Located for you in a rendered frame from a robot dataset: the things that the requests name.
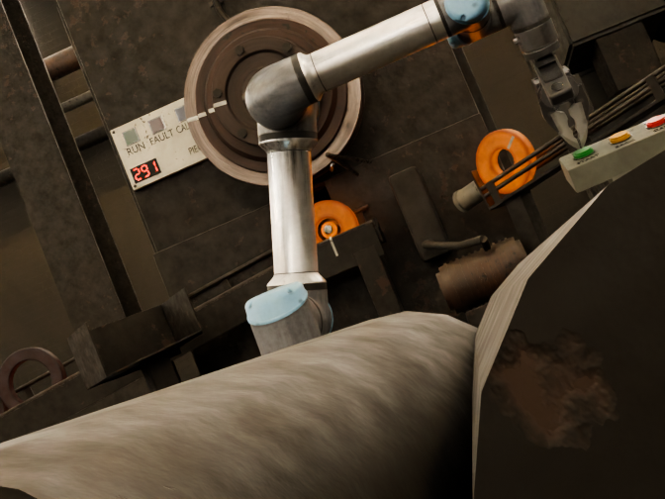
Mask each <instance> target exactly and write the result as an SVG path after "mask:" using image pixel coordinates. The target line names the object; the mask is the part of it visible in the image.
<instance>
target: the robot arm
mask: <svg viewBox="0 0 665 499"><path fill-rule="evenodd" d="M508 26H511V28H512V31H513V33H514V35H515V37H516V38H515V39H513V42H514V44H517V43H519V47H520V50H521V52H523V57H524V59H525V60H533V61H534V64H533V66H534V69H535V72H536V74H537V76H538V77H537V78H534V79H532V80H531V82H532V84H533V87H534V89H535V92H536V94H537V97H538V99H539V101H538V104H539V106H540V112H541V114H542V117H543V118H544V120H545V121H546V122H547V123H548V124H549V125H550V126H551V127H552V128H553V129H554V130H555V131H556V132H557V133H558V134H559V135H560V136H561V137H562V138H563V139H564V140H565V141H566V142H567V143H568V144H569V145H571V146H572V147H574V148H576V149H578V150H580V149H582V148H583V147H584V145H585V142H586V139H587V134H588V121H589V100H588V97H587V94H586V93H585V91H584V89H583V85H582V84H581V83H580V84H577V83H576V81H575V80H574V79H575V78H576V76H575V75H572V74H571V71H570V69H569V68H567V67H566V66H565V65H563V66H561V64H560V62H559V60H558V58H557V56H556V55H553V54H552V52H553V51H555V50H557V49H558V48H560V43H559V42H558V39H557V38H558V35H557V33H556V30H555V27H554V25H553V22H552V20H551V18H550V16H549V13H548V11H547V8H546V5H545V3H544V0H429V1H427V2H426V3H423V4H421V5H419V6H417V7H414V8H412V9H410V10H408V11H405V12H403V13H401V14H399V15H396V16H394V17H392V18H390V19H387V20H385V21H383V22H381V23H378V24H376V25H374V26H372V27H369V28H367V29H365V30H363V31H360V32H358V33H356V34H354V35H352V36H349V37H347V38H345V39H343V40H340V41H338V42H336V43H334V44H331V45H329V46H327V47H325V48H322V49H320V50H317V51H314V52H312V53H310V54H302V53H300V52H298V53H296V54H294V55H291V56H289V57H287V58H284V59H282V60H280V61H277V62H275V63H273V64H270V65H268V66H266V67H264V68H262V69H261V70H259V71H258V72H257V73H255V74H254V75H253V76H252V78H251V79H250V81H249V82H248V85H247V87H246V91H245V104H246V108H247V110H248V112H249V114H250V116H251V117H252V118H253V119H254V120H255V121H256V122H257V133H258V145H259V146H260V147H261V148H262V149H263V150H265V151H266V153H267V166H268V182H269V199H270V215H271V231H272V247H273V263H274V276H273V278H272V279H271V280H270V281H269V283H268V284H267V292H265V293H262V294H260V295H258V296H256V297H253V298H251V299H250V300H248V301H247V302H246V304H245V311H246V315H247V320H248V322H249V323H250V326H251V328H252V331H253V334H254V337H255V339H256V342H257V345H258V348H259V351H260V353H261V355H265V354H268V353H271V352H274V351H277V350H280V349H285V348H288V347H290V346H293V345H296V344H299V343H302V342H305V341H308V340H311V339H314V338H317V337H320V336H323V335H326V334H329V333H330V332H331V331H332V328H333V311H332V308H331V306H330V304H329V303H328V289H327V281H326V280H325V279H324V278H322V277H321V276H320V274H319V271H318V255H317V239H316V223H315V207H314V191H313V175H312V160H311V150H312V148H313V147H314V145H315V144H316V143H317V142H318V129H317V122H318V120H319V116H320V102H319V101H321V99H322V97H323V94H324V93H325V92H327V91H330V90H332V89H334V88H337V87H339V86H341V85H342V84H345V83H347V82H349V81H351V80H354V79H356V78H358V77H360V76H363V75H365V74H367V73H369V72H372V71H374V70H376V69H379V68H381V67H383V66H385V65H388V64H390V63H392V62H394V61H397V60H399V59H401V58H403V57H406V56H408V55H410V54H412V53H415V52H417V51H419V50H423V49H425V48H427V47H430V46H432V45H434V44H436V43H439V42H441V41H443V40H445V39H448V42H449V44H450V46H451V47H452V48H453V49H458V48H461V47H464V46H469V45H471V44H472V43H473V42H476V41H478V40H480V39H483V38H485V37H487V36H489V35H492V34H494V33H496V32H499V31H501V30H502V29H504V28H506V27H508ZM567 102H570V103H572V105H571V107H570V108H569V110H568V111H569V114H570V116H571V117H572V118H573V119H574V121H575V129H576V130H577V132H578V138H577V139H578V140H577V139H576V138H574V136H573V131H572V130H571V129H570V128H569V127H568V123H567V121H568V118H567V116H566V114H565V113H564V112H562V111H557V110H558V109H559V106H560V105H562V104H564V103H567Z"/></svg>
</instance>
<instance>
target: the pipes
mask: <svg viewBox="0 0 665 499"><path fill-rule="evenodd" d="M44 62H45V65H46V67H47V71H48V74H49V77H50V79H51V82H54V81H56V80H58V79H60V78H62V77H63V76H66V75H68V74H70V73H72V72H74V71H77V70H79V69H81V67H80V65H79V62H78V60H77V57H76V55H75V52H74V50H73V47H72V46H71V47H69V48H66V49H64V50H61V51H59V52H57V53H54V54H52V55H50V56H48V57H46V58H44ZM91 101H93V97H92V95H91V92H90V90H89V91H87V92H85V93H83V94H80V95H78V96H76V97H74V98H72V99H69V100H67V101H65V102H63V103H61V107H62V109H63V112H64V114H65V113H67V112H69V111H71V110H74V109H76V108H78V107H80V106H82V105H85V104H87V103H89V102H91ZM74 139H75V141H76V144H77V146H78V149H79V151H80V152H82V151H84V150H87V149H90V148H92V147H94V146H96V145H98V144H101V143H103V142H105V141H107V140H109V137H108V135H107V132H106V130H105V127H104V125H102V126H100V127H98V128H96V129H93V130H91V131H89V132H87V133H85V134H82V135H80V136H78V137H76V138H74ZM15 181H16V180H15V178H14V175H13V173H12V170H11V168H10V167H8V168H6V169H3V170H1V171H0V188H1V187H4V186H6V185H8V184H10V183H12V182H15Z"/></svg>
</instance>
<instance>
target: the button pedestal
mask: <svg viewBox="0 0 665 499"><path fill-rule="evenodd" d="M626 131H628V132H629V133H630V137H629V138H627V139H626V140H624V141H621V142H618V143H614V144H611V142H610V140H608V139H603V140H601V141H599V142H596V143H594V144H592V145H589V146H588V147H592V148H593V150H594V151H593V152H592V153H591V154H589V155H587V156H584V157H581V158H574V156H573V155H572V153H569V154H567V155H564V156H562V157H560V158H559V162H560V165H561V167H562V170H563V172H564V175H565V177H566V180H567V181H568V182H569V183H570V185H571V186H572V187H573V189H574V190H575V191H576V192H577V193H579V192H581V191H584V190H586V189H588V188H591V187H593V186H595V185H598V184H600V183H603V182H605V181H608V182H609V183H612V182H614V181H615V180H617V179H618V178H620V177H622V176H623V175H625V174H627V173H628V172H630V171H632V170H633V169H635V168H636V167H638V166H640V165H641V164H643V163H645V162H646V161H648V160H649V159H651V158H653V157H654V156H656V155H657V154H659V153H660V152H662V151H664V150H665V123H663V124H661V125H659V126H656V127H653V128H647V126H646V125H644V124H643V123H641V124H639V125H636V126H634V127H632V128H629V129H627V130H626Z"/></svg>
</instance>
